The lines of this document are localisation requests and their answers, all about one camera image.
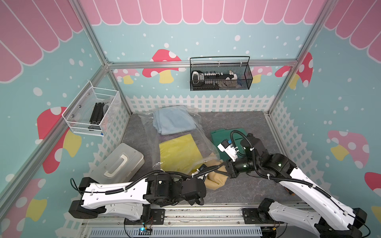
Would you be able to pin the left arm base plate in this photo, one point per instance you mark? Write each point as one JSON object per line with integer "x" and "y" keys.
{"x": 149, "y": 217}

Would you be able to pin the black part in white basket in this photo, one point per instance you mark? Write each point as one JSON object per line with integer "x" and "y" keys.
{"x": 96, "y": 117}

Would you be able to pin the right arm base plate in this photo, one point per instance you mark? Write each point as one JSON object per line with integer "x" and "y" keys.
{"x": 256, "y": 216}

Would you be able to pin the green trousers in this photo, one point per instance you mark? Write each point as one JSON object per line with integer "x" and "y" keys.
{"x": 220, "y": 135}

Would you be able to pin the tan garment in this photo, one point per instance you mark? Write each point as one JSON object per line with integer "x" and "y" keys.
{"x": 215, "y": 180}

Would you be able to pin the clear plastic vacuum bag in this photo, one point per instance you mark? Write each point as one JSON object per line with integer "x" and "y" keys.
{"x": 154, "y": 138}

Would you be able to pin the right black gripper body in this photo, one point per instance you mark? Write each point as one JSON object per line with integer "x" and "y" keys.
{"x": 242, "y": 165}

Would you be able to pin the light blue folded garment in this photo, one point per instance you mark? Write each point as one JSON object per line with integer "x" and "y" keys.
{"x": 173, "y": 120}

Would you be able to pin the white wire mesh basket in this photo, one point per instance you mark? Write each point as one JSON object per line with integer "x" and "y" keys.
{"x": 78, "y": 114}

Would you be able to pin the black wire mesh basket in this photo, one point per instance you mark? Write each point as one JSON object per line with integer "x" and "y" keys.
{"x": 237, "y": 64}

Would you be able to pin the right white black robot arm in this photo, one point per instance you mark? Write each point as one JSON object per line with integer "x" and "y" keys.
{"x": 329, "y": 218}

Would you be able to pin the yellow green folded garment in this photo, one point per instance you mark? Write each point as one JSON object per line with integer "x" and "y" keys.
{"x": 180, "y": 154}

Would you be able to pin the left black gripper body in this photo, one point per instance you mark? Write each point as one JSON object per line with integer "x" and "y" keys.
{"x": 192, "y": 202}

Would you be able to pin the small green circuit board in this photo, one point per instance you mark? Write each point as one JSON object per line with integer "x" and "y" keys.
{"x": 144, "y": 231}

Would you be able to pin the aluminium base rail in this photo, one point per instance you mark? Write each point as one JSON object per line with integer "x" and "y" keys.
{"x": 185, "y": 221}

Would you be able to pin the translucent plastic storage box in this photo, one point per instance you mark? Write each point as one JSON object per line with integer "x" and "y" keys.
{"x": 120, "y": 166}

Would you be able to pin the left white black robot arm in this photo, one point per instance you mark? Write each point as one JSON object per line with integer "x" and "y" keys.
{"x": 132, "y": 200}

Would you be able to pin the white black items in basket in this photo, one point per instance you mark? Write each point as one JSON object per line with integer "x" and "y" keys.
{"x": 214, "y": 80}

